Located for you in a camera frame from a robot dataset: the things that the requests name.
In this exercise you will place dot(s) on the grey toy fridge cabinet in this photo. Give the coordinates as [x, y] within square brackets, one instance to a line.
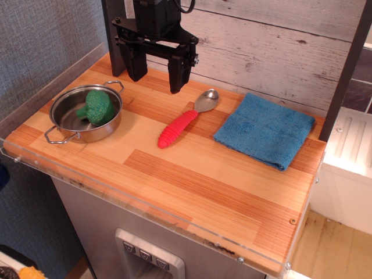
[96, 220]

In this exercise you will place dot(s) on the red handled metal spoon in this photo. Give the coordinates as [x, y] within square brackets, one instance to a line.
[205, 102]

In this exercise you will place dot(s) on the dark left shelf post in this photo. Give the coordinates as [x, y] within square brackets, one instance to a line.
[111, 10]

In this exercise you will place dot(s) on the clear acrylic edge guard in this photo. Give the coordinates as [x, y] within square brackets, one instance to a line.
[218, 197]

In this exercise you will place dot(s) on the yellow object at corner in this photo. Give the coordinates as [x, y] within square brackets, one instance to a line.
[30, 273]

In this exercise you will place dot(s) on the silver dispenser button panel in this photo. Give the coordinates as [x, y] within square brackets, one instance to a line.
[138, 255]

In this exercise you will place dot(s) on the dark shelf post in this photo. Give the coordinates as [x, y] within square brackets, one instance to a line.
[347, 72]
[111, 10]

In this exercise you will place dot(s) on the white toy sink unit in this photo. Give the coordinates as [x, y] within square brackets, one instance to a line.
[343, 188]

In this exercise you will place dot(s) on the blue folded cloth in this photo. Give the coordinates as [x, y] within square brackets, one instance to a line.
[265, 131]

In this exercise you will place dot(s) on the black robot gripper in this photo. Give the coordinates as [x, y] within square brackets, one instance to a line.
[156, 30]

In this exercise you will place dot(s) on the small steel pot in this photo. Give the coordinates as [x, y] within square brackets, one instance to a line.
[68, 127]

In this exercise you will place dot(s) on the green toy broccoli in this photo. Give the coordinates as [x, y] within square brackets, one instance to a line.
[98, 109]

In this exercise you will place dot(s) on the dark right shelf post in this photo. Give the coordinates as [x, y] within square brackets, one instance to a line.
[347, 72]

